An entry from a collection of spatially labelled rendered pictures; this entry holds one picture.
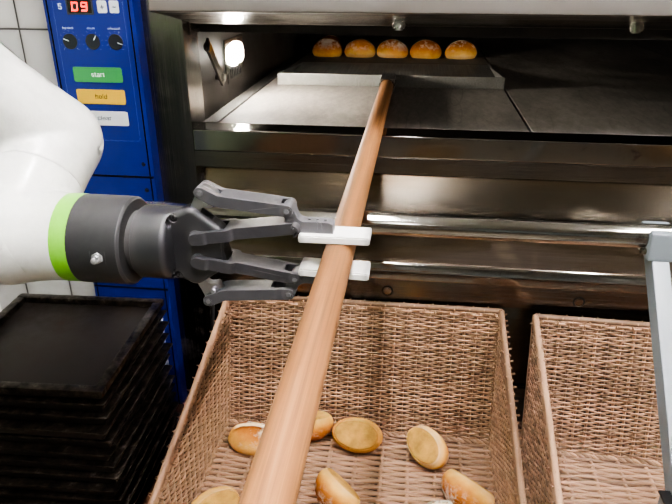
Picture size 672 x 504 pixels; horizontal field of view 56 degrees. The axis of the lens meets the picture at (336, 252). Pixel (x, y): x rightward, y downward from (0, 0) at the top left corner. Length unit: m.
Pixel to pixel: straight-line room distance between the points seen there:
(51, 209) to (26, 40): 0.66
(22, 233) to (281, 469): 0.41
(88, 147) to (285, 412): 0.47
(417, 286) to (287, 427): 0.88
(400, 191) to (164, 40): 0.49
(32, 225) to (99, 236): 0.07
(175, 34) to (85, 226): 0.59
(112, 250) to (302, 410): 0.31
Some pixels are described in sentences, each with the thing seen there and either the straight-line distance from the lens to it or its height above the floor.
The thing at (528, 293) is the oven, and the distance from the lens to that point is 1.26.
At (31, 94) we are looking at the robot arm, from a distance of 0.76.
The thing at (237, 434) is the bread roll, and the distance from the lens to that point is 1.28.
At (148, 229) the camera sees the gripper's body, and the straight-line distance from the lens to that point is 0.64.
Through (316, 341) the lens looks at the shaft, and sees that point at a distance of 0.47.
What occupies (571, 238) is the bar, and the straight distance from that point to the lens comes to 0.81.
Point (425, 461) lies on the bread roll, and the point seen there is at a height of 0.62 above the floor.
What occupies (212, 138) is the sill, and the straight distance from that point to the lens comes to 1.20.
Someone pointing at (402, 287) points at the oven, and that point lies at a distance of 1.24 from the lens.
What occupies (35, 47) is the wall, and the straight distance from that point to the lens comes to 1.30.
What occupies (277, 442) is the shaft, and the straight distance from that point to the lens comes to 0.38.
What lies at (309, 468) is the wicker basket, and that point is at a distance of 1.27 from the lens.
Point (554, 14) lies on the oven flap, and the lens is 0.97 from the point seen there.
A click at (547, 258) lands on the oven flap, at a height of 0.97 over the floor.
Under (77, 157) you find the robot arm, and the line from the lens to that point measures 0.76.
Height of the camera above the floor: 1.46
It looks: 25 degrees down
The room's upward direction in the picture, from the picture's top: straight up
